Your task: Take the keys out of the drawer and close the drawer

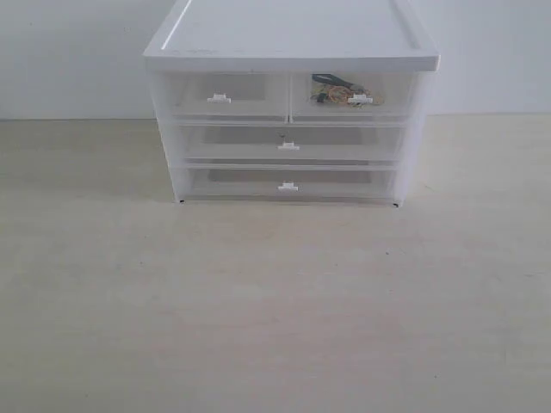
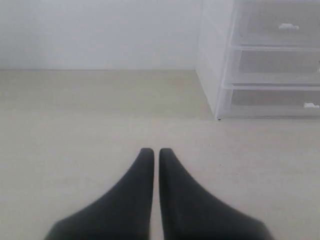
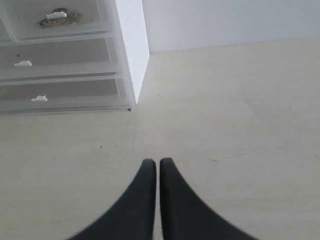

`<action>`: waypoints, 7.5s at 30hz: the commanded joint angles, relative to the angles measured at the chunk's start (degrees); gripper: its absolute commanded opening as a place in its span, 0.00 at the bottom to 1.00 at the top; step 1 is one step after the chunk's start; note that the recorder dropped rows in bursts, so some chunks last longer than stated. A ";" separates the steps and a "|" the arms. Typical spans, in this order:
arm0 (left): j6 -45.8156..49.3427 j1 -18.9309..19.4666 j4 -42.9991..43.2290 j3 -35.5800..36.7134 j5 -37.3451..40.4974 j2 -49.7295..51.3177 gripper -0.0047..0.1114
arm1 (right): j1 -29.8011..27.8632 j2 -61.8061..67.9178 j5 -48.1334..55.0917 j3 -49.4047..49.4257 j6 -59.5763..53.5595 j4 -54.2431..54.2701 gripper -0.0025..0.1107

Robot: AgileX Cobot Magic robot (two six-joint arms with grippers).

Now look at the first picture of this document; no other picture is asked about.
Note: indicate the keychain with black strap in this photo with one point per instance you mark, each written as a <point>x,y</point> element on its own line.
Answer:
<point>328,89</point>

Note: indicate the clear plastic tray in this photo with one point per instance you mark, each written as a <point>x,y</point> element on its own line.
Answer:
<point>287,182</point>
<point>372,144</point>

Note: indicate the white plastic drawer cabinet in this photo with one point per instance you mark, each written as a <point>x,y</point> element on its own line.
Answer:
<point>292,37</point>

